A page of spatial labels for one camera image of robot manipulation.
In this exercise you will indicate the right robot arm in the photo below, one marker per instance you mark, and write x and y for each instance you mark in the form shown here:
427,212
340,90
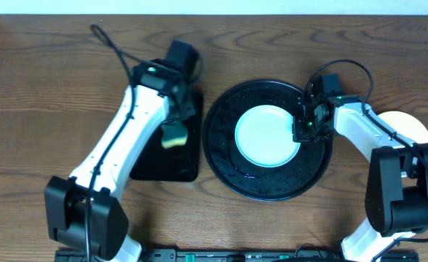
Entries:
396,197

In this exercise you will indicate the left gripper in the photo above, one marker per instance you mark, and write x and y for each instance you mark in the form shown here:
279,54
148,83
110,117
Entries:
180,113

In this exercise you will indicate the green scrubbing sponge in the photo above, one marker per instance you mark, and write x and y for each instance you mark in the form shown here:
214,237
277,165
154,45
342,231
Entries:
174,134

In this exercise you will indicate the yellow plate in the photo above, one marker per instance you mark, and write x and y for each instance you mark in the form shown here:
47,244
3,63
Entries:
406,125

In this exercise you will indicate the black rectangular tray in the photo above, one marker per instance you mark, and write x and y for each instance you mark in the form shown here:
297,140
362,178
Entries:
179,163

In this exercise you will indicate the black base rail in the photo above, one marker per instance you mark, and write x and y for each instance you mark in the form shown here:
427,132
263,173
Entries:
171,255

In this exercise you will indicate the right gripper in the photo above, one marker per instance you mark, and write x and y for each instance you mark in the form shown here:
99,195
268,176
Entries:
299,135

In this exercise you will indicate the round black serving tray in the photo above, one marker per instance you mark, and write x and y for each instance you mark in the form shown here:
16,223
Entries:
234,170

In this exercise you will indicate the mint green plate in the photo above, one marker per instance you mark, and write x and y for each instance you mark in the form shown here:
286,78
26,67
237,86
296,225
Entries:
264,136

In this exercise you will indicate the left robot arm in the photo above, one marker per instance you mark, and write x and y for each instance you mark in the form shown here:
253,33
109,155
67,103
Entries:
84,210

